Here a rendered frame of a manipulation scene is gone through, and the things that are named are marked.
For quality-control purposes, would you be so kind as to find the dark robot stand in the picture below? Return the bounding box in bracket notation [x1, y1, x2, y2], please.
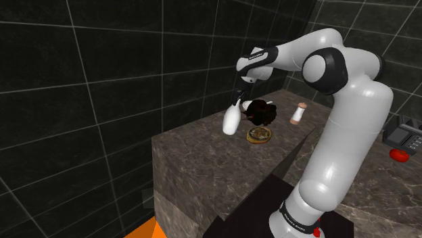
[202, 173, 356, 238]

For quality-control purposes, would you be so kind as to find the round plate with food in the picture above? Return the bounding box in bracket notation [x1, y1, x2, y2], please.
[245, 126, 273, 145]

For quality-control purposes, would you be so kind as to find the red tomato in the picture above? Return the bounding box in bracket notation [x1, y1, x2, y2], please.
[389, 148, 411, 164]

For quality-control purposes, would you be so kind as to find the white and tan pepper mill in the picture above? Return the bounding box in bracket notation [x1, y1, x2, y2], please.
[289, 102, 308, 126]

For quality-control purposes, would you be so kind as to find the dark plant in white pot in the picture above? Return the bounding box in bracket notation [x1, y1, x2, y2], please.
[241, 98, 278, 127]

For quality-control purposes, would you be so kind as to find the white bottle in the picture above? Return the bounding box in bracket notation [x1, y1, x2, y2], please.
[222, 98, 242, 137]

